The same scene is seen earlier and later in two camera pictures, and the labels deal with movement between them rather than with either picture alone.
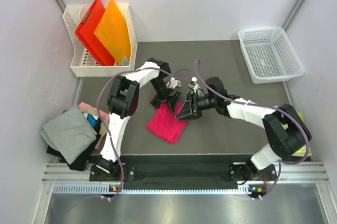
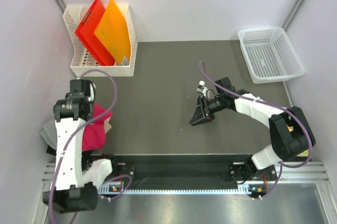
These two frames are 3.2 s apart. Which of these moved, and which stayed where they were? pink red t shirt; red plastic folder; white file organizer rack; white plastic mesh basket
Moved: pink red t shirt
Stayed: white file organizer rack; white plastic mesh basket; red plastic folder
